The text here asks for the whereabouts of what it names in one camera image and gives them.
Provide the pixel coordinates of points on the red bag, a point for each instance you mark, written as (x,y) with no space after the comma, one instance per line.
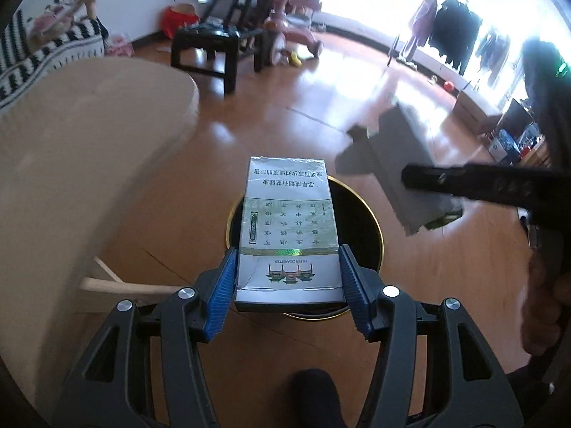
(178,20)

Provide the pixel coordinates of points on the dark hanging clothes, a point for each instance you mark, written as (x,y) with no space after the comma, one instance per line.
(455,31)

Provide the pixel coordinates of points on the pink toy tricycle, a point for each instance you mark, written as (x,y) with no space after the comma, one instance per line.
(290,22)

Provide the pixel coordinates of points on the striped black white sofa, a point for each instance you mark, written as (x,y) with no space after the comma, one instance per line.
(58,42)

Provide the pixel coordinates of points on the blue white box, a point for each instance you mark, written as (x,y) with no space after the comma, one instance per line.
(504,142)

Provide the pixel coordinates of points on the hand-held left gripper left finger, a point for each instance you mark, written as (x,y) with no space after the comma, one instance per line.
(221,294)

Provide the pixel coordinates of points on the grey cardboard piece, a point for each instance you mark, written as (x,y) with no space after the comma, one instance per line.
(401,151)

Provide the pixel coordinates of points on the red ball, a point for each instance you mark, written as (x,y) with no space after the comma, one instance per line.
(448,85)

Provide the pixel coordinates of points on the silver green cigarette carton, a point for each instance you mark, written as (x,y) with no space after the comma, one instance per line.
(287,214)

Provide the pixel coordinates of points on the yellow toy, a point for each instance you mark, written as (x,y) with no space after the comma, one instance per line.
(293,59)

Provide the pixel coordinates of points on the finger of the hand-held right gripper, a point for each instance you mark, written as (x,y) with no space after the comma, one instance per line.
(468,180)

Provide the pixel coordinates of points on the black trash bin gold rim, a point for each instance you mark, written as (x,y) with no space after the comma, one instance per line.
(357,214)

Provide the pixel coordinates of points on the person's right hand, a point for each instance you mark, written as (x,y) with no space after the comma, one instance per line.
(539,303)

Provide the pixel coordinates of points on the pink hanging garment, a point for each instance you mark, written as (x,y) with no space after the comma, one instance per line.
(421,18)

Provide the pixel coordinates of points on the brown plush toy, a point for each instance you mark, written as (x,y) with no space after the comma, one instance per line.
(55,18)

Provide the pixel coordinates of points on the pink white printed bag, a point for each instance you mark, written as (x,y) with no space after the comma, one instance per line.
(119,46)

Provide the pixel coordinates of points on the black wooden stool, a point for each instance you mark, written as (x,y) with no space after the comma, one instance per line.
(209,40)

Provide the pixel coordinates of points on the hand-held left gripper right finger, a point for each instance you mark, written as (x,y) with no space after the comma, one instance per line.
(354,290)

